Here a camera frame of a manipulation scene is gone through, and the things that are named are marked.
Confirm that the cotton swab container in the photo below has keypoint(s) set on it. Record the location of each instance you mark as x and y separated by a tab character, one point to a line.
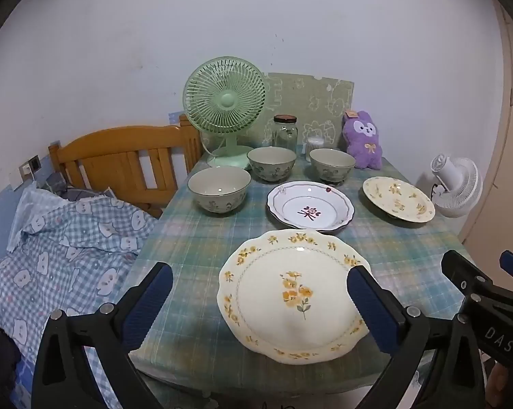
315	145

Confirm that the wooden headboard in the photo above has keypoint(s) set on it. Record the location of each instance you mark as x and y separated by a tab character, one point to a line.
111	153

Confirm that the small white fan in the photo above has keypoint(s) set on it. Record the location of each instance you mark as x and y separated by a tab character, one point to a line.
461	187

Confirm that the wall socket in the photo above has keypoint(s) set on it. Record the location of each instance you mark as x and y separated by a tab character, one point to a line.
31	166

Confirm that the glass jar with black lid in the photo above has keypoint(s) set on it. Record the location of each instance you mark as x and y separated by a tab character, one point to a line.
285	134

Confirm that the large yellow floral plate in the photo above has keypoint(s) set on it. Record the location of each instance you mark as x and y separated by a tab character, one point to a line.
297	296

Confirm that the green desk fan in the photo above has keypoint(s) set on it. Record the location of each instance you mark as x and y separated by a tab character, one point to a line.
224	98

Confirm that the green printed mat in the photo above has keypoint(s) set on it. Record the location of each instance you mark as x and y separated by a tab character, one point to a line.
307	98

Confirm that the white plate with purple flower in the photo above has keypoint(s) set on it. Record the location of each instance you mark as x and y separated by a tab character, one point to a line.
310	208

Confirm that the small yellow floral plate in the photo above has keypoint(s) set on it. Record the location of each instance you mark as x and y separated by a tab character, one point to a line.
399	198

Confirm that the purple plush rabbit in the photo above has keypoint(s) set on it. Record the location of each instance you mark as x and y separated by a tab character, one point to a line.
363	145

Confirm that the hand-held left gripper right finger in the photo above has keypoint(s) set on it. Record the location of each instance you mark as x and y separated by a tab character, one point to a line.
373	313

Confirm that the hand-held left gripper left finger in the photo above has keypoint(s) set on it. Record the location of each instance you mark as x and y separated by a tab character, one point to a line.
152	300

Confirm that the grey-green floral ceramic bowl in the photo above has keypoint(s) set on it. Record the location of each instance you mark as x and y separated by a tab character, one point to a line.
271	164
332	166
218	189

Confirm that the grey cloth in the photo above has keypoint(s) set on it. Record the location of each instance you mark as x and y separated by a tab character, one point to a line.
75	194

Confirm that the beige door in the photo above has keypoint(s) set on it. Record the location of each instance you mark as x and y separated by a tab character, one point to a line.
506	157

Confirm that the plaid green tablecloth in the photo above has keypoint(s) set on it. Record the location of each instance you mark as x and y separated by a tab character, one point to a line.
192	243

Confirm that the blue checkered blanket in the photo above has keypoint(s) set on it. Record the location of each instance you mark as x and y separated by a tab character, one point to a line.
69	247

